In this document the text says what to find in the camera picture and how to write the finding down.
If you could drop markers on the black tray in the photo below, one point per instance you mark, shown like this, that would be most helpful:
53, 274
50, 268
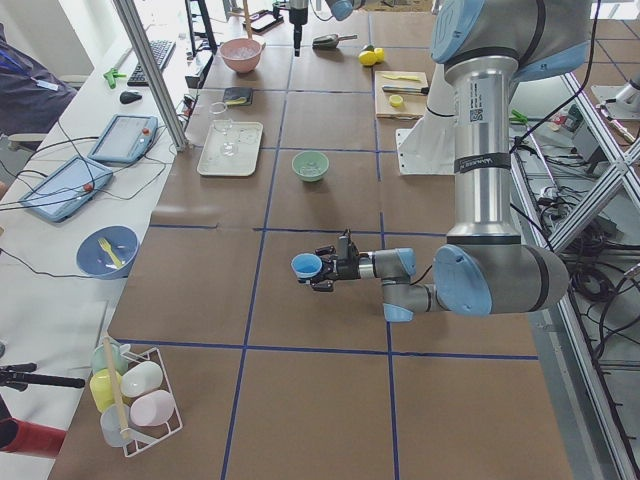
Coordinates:
264, 20

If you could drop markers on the near blue teach pendant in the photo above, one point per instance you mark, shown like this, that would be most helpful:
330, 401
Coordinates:
67, 189

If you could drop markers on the blue bowl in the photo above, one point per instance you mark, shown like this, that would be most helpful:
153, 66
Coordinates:
94, 262

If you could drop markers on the cream bear tray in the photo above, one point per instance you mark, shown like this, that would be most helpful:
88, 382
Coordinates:
248, 139

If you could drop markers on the far blue teach pendant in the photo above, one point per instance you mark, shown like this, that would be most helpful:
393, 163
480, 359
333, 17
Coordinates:
125, 139

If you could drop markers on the steel muddler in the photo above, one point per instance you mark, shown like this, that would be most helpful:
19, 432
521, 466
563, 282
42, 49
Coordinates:
406, 90

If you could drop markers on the clear glass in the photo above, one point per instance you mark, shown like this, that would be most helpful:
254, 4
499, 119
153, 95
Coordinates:
225, 128

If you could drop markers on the yellow sponge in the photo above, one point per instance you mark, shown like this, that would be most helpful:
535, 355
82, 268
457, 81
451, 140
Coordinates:
236, 101

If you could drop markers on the clear plastic cup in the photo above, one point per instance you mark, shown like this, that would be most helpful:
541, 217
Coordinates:
111, 429

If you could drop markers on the wooden cutting board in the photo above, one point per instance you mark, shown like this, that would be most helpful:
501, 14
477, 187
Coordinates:
414, 105

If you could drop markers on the aluminium frame post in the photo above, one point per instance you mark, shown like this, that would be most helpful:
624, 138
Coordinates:
136, 33

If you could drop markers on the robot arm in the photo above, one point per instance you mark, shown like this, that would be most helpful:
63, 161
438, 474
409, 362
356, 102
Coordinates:
340, 9
485, 49

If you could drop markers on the clear ice cubes pile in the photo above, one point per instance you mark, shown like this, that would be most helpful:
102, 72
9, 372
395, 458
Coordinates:
310, 169

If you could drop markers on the yellow plastic fork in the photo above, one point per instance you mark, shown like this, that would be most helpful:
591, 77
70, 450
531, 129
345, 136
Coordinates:
108, 249

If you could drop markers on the white plastic cup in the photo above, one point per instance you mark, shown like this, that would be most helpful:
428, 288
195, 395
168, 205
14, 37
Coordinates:
141, 379

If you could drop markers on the yellow plastic cup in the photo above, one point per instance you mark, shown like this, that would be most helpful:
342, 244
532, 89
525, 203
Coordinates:
101, 390

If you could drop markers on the green bowl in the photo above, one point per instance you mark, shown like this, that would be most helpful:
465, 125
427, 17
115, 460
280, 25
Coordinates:
310, 156

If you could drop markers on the half lemon slice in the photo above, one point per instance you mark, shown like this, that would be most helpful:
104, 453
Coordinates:
396, 100

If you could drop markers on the pink bowl with ice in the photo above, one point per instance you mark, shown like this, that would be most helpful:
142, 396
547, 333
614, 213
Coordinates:
241, 55

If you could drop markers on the green plastic cup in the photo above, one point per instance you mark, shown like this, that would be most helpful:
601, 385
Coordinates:
99, 360

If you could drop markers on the yellow lemon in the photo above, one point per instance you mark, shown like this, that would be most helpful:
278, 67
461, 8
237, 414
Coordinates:
368, 58
379, 54

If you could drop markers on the yellow plastic knife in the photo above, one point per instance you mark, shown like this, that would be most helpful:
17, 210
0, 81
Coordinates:
403, 78

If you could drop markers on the blue teach pendant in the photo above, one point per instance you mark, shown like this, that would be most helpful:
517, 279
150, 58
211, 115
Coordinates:
67, 189
125, 139

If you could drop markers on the pink plastic cup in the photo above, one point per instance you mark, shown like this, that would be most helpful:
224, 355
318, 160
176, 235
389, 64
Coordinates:
152, 409

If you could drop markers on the green clamp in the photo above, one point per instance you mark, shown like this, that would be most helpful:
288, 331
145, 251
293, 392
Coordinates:
112, 75

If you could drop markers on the seated person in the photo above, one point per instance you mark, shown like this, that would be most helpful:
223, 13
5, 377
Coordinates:
32, 98

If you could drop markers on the white wire cup rack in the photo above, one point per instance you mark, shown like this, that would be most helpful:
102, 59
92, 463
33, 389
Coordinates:
144, 438

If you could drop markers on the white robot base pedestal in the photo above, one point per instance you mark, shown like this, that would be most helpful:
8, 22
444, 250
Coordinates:
428, 147

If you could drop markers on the light blue plastic cup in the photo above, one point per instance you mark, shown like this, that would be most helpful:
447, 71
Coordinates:
306, 266

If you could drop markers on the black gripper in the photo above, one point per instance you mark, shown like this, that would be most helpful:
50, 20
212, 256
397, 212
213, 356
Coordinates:
298, 17
347, 267

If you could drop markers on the wooden rack handle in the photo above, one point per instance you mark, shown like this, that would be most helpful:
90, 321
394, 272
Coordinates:
125, 431

